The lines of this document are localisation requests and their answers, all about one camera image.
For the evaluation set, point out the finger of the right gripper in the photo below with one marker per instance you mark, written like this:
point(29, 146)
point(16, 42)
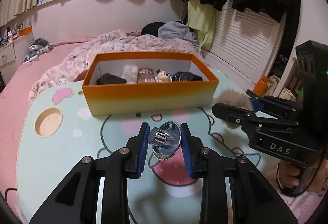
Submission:
point(275, 106)
point(262, 120)

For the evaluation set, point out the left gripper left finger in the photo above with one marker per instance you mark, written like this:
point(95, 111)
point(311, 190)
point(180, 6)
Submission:
point(74, 200)

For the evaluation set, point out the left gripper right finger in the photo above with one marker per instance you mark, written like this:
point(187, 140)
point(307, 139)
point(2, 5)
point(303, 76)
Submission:
point(253, 198)

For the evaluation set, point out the brown fluffy fur scrunchie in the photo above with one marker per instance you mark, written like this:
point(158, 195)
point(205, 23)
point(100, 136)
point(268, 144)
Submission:
point(233, 103)

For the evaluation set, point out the shiny metal funnel cup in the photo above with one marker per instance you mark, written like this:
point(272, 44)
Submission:
point(165, 140)

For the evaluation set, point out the white round head figurine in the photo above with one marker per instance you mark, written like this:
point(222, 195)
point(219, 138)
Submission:
point(162, 76)

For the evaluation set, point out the brown playing card box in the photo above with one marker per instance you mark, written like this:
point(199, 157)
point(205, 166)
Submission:
point(145, 75)

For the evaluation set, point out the white fluffy fur keychain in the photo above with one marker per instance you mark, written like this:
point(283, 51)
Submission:
point(130, 74)

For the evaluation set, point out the person's right hand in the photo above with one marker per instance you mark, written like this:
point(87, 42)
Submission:
point(288, 176)

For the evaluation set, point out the orange bottle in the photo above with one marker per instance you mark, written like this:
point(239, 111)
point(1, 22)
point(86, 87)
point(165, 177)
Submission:
point(261, 86)

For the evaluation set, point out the orange yellow cardboard box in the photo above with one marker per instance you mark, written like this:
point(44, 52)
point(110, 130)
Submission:
point(154, 97)

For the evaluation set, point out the yellow green hanging garment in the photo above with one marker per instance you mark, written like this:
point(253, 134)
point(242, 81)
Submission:
point(202, 18)

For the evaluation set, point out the grey clothing pile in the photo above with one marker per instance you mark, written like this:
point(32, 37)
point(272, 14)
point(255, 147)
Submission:
point(177, 30)

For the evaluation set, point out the dark pouch in box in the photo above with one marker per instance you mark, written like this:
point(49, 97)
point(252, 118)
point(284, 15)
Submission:
point(107, 79)

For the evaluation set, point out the black clothing on bed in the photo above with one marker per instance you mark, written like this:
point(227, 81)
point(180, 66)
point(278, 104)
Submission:
point(152, 28)

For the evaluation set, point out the pink floral quilt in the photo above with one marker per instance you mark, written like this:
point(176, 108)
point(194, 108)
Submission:
point(112, 45)

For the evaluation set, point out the white bedside drawer cabinet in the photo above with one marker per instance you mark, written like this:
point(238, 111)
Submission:
point(16, 51)

